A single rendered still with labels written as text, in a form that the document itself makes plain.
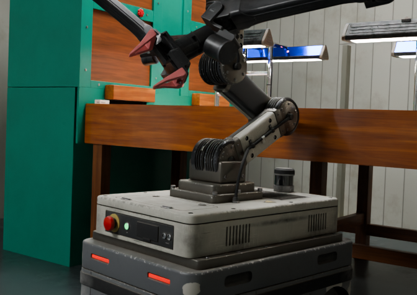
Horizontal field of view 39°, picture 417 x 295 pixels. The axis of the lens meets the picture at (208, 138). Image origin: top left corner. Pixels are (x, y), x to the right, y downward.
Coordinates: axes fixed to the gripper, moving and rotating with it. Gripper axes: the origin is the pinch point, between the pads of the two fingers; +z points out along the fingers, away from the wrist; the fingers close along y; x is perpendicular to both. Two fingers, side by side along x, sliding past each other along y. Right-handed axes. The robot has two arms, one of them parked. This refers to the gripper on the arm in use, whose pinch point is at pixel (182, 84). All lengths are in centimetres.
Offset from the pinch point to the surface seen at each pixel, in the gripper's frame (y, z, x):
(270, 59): -9, 34, -51
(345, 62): 11, 134, -151
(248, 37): -22.4, -1.4, -27.4
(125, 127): 19.9, 2.5, 23.7
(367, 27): -76, -2, -29
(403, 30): -90, -2, -27
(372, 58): -8, 134, -155
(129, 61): 48, 5, -20
